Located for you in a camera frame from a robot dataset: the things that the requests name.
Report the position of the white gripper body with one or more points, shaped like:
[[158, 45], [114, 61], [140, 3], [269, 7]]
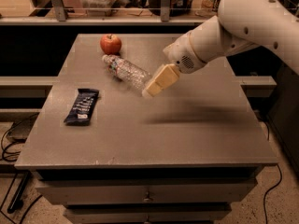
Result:
[[181, 55]]

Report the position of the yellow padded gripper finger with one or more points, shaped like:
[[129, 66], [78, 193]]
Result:
[[157, 83], [173, 74]]

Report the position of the clear plastic water bottle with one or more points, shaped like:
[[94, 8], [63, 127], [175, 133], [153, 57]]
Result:
[[126, 71]]

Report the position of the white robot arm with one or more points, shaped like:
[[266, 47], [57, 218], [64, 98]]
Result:
[[238, 26]]

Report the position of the colourful snack bag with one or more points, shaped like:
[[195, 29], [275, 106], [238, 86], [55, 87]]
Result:
[[210, 0]]

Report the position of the red apple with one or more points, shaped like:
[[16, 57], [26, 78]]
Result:
[[110, 44]]

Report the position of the dark blue snack bar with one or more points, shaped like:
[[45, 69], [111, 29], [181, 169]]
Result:
[[82, 109]]

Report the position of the grey drawer cabinet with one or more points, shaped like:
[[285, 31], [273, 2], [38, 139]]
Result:
[[181, 157]]

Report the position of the clear plastic container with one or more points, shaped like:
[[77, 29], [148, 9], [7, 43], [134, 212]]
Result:
[[98, 7]]

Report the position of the grey metal shelf rail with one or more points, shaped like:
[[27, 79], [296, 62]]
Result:
[[71, 13]]

